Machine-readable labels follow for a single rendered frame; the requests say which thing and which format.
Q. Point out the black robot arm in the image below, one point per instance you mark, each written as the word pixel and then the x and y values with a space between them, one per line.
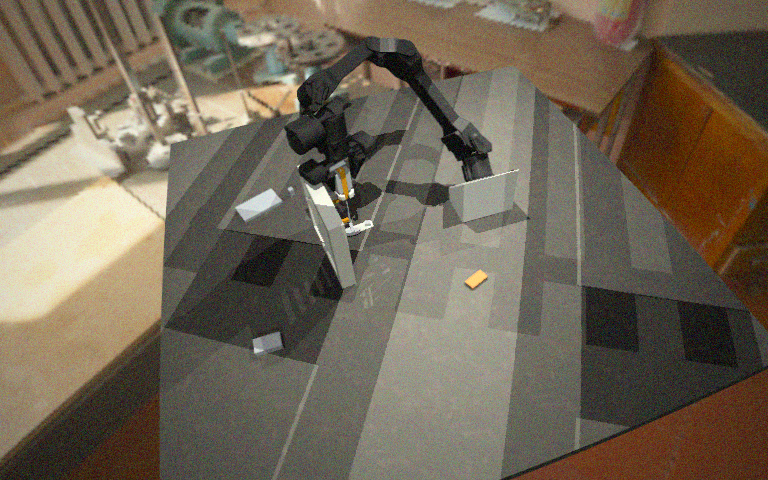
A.
pixel 402 59

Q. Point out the small orange block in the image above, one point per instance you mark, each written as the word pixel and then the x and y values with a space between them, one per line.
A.
pixel 475 280

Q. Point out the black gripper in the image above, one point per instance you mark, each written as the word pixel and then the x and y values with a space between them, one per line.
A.
pixel 355 147

